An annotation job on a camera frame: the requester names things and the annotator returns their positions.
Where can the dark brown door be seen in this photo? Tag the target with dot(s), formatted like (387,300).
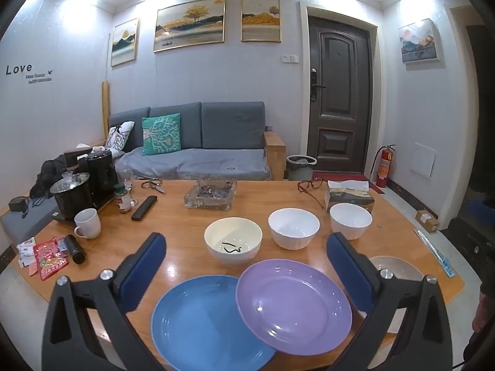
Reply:
(340,96)

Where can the red doormat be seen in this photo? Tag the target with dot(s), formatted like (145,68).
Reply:
(348,177)

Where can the black backpack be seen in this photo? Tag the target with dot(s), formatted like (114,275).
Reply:
(50,174)

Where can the white light switch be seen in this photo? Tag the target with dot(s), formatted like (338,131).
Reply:
(290,58)

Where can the grey shallow plate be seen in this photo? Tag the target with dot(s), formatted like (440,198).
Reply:
(398,266)

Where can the purple plate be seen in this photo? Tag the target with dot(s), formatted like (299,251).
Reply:
(294,309)

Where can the grey sofa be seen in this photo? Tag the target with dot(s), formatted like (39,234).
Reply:
(232,123)

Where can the glass ashtray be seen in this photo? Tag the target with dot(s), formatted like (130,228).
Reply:
(209,197)

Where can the grey trash bin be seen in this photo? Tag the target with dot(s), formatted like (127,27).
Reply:
(301,168)

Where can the black canister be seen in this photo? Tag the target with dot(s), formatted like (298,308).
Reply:
(100,170)

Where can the black power adapter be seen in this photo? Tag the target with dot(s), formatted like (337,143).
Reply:
(18,204)

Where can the cream bowl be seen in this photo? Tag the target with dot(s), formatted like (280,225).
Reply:
(232,230)

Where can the white ribbed bowl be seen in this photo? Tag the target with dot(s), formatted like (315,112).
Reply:
(350,220)

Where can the framed golden hills painting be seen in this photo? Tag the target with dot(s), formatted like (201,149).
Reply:
(260,18)

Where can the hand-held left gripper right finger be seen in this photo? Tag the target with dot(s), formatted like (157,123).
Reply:
(348,274)

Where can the black remote control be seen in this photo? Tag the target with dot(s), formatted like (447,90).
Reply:
(144,208)

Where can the wooden pole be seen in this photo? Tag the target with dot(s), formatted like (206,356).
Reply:
(105,108)

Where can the frameless mountain canvas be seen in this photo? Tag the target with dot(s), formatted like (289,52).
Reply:
(420,41)

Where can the white mug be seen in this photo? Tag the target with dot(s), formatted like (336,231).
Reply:
(89,224)

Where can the wine glass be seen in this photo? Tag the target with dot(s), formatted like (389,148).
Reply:
(125,179)

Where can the black flashlight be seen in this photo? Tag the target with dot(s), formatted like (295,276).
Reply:
(75,249)

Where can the white smooth bowl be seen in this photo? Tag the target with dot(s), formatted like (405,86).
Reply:
(294,224)

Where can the black and gold tissue pack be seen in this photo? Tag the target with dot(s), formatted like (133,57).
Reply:
(348,198)

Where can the small white packet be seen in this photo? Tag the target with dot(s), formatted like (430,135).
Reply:
(25,251)

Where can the brown eyeglasses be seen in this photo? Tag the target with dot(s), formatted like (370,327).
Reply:
(305,185)

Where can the wide framed tree painting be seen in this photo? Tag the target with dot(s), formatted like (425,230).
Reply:
(189,25)

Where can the black wall lettering sticker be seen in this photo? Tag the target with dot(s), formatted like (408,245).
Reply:
(17,70)

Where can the white wall panel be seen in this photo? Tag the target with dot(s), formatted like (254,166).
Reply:
(423,160)

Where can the black kettle with glass lid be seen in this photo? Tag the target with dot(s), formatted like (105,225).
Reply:
(73,201)

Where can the brown tissue box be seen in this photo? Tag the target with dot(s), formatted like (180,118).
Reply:
(75,156)

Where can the dark eyeglasses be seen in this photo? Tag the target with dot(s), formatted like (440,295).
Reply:
(146,184)

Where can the packaged toothbrush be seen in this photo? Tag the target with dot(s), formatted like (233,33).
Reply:
(437,255)

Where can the teal patterned cushion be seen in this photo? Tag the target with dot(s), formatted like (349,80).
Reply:
(161,135)

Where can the red fire extinguisher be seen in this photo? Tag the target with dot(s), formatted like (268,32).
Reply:
(383,166)

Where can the red snack packet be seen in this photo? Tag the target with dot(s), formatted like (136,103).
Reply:
(54,268)
(46,251)

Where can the small framed landscape painting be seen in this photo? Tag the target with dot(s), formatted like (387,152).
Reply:
(124,42)

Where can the small cardboard box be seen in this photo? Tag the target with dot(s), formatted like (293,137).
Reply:
(427,220)

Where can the blue plate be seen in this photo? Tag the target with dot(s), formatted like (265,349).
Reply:
(193,324)

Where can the small seasoning jar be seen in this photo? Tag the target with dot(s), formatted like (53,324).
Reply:
(123,201)

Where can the white patterned cushion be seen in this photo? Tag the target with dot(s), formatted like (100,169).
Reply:
(119,135)

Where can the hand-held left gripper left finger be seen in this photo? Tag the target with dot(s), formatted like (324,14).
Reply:
(143,266)

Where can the grey seat cushion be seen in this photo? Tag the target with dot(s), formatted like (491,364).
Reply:
(27,224)

